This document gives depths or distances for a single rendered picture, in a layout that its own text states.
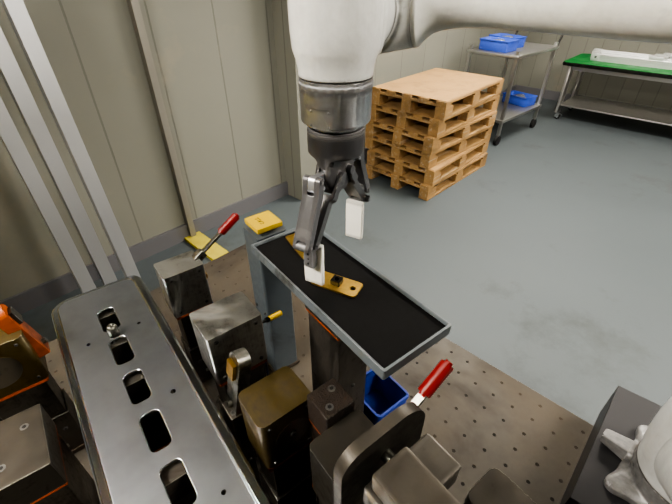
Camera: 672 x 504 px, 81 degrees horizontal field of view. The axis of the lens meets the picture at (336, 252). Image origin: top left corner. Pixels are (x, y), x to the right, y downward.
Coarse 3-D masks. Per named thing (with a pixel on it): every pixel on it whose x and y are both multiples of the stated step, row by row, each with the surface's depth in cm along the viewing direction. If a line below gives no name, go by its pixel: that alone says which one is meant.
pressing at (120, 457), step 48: (96, 288) 90; (144, 288) 89; (96, 336) 78; (144, 336) 78; (96, 384) 69; (192, 384) 69; (96, 432) 62; (192, 432) 62; (96, 480) 57; (144, 480) 56; (192, 480) 56; (240, 480) 56
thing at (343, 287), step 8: (328, 272) 68; (328, 280) 67; (336, 280) 66; (344, 280) 67; (352, 280) 67; (328, 288) 65; (336, 288) 65; (344, 288) 65; (360, 288) 65; (352, 296) 64
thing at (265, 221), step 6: (252, 216) 85; (258, 216) 85; (264, 216) 85; (270, 216) 85; (246, 222) 84; (252, 222) 83; (258, 222) 83; (264, 222) 83; (270, 222) 83; (276, 222) 83; (252, 228) 82; (258, 228) 81; (264, 228) 81; (270, 228) 82
